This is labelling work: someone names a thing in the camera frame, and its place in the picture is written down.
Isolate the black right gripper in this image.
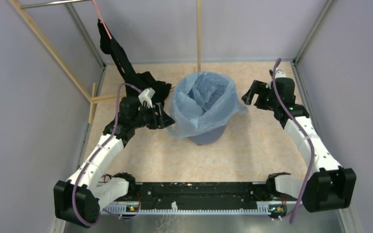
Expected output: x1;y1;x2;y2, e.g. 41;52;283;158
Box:
241;80;279;111

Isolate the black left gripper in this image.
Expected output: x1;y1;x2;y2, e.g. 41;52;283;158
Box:
132;102;175;130

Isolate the light blue plastic trash bag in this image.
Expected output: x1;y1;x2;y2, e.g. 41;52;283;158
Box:
168;71;248;139

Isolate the blue plastic trash bin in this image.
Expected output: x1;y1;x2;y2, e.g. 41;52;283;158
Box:
188;125;227;146

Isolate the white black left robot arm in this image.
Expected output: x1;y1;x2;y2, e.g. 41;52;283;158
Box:
53;95;175;228

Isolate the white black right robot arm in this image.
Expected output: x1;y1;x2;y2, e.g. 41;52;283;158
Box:
241;78;356;213

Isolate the black printed t-shirt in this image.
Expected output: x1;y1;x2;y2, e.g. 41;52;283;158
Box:
97;20;172;106

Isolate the pink clothes hanger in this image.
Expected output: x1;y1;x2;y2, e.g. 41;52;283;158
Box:
92;0;112;40

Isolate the metal hanging rod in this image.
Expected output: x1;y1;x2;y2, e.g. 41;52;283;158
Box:
20;0;90;9

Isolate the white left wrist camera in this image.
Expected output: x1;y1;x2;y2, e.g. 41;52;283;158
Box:
138;88;155;108

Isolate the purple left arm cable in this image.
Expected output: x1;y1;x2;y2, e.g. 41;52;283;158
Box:
72;83;142;227

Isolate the wooden clothes rack frame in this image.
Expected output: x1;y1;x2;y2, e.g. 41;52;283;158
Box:
8;0;202;124

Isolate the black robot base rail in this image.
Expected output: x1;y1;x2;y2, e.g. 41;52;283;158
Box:
100;182;298;219

